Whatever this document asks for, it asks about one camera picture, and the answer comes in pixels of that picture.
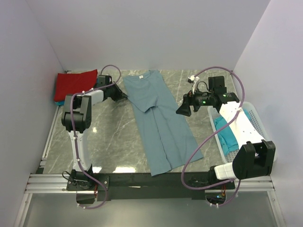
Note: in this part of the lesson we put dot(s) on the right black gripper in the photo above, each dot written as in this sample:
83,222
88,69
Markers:
189,100

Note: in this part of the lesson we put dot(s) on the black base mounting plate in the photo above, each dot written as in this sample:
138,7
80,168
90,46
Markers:
198,183

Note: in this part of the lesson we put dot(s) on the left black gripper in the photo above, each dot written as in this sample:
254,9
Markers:
120,95

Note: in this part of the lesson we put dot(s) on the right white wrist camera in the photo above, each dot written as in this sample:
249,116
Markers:
193,80

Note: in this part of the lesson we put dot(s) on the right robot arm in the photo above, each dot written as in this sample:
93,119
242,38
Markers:
255,157

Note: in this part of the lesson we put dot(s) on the red folded t-shirt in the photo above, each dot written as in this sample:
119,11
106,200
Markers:
75,82

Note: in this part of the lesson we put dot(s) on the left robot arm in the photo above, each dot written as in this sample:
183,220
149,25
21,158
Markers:
76,118

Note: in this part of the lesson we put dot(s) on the grey-blue t-shirt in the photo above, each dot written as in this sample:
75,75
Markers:
167,138

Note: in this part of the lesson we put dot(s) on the teal folded t-shirt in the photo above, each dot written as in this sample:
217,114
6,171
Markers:
59,102

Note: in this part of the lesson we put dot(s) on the aluminium frame rail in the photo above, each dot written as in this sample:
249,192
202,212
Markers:
55,183

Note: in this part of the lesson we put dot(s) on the white perforated plastic basket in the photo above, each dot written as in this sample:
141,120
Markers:
254,119

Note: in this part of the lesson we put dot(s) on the crumpled teal t-shirt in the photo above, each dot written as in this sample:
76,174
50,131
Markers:
226,137

